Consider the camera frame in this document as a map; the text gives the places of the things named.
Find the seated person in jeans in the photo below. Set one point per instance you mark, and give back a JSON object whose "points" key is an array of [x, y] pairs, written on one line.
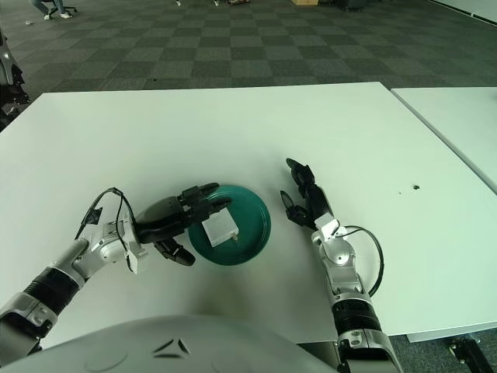
{"points": [[54, 5]]}

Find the black table foot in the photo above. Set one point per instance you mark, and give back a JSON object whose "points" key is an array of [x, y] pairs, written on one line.
{"points": [[468, 353]]}

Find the white charger plug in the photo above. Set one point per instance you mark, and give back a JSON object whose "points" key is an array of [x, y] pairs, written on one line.
{"points": [[219, 229]]}

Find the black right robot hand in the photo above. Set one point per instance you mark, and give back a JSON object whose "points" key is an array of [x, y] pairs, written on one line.
{"points": [[316, 206]]}

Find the white neighbouring table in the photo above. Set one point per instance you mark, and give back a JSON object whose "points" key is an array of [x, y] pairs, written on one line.
{"points": [[466, 116]]}

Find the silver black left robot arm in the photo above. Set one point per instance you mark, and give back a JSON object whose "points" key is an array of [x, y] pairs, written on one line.
{"points": [[58, 283]]}

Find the black grey office chair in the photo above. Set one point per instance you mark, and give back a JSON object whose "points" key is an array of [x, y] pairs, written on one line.
{"points": [[9, 77]]}

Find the grey robot torso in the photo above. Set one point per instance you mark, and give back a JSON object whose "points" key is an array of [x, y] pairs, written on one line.
{"points": [[174, 349]]}

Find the black bulky background object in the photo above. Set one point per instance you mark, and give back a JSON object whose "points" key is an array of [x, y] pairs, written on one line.
{"points": [[351, 4]]}

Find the brown cardboard box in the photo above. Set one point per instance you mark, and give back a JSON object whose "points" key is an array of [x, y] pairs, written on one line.
{"points": [[304, 2]]}

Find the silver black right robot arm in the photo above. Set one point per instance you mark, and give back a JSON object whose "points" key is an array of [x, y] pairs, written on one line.
{"points": [[341, 260]]}

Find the dark green round plate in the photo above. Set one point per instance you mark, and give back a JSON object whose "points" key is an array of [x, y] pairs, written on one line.
{"points": [[252, 229]]}

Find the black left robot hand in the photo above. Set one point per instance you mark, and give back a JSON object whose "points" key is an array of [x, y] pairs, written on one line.
{"points": [[167, 217]]}

